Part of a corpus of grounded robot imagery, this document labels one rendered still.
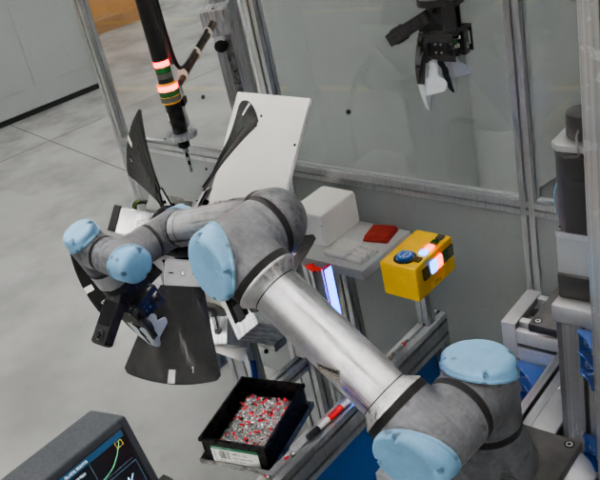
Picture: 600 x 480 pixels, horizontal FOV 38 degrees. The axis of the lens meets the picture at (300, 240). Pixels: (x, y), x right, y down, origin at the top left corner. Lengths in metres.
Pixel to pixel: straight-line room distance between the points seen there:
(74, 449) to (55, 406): 2.40
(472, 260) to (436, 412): 1.30
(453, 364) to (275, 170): 1.04
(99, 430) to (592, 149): 0.86
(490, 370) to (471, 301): 1.31
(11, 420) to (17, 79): 4.25
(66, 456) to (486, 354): 0.66
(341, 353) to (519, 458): 0.34
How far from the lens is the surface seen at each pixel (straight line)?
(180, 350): 2.07
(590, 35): 1.20
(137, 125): 2.25
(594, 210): 1.30
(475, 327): 2.69
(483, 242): 2.50
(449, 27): 1.68
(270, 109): 2.32
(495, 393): 1.35
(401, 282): 2.02
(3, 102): 7.61
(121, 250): 1.70
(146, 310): 1.92
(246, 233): 1.36
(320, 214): 2.52
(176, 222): 1.71
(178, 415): 3.51
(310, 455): 1.88
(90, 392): 3.82
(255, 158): 2.31
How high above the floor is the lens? 2.10
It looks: 28 degrees down
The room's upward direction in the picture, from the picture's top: 13 degrees counter-clockwise
